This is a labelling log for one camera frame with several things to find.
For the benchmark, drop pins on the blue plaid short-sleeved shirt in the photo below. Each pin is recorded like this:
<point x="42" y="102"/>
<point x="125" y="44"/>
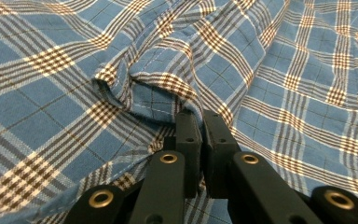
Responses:
<point x="74" y="124"/>

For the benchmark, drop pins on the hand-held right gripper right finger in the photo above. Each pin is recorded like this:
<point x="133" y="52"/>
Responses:
<point x="248" y="186"/>

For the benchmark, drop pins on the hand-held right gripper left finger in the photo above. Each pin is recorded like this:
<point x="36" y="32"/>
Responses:
<point x="167" y="186"/>

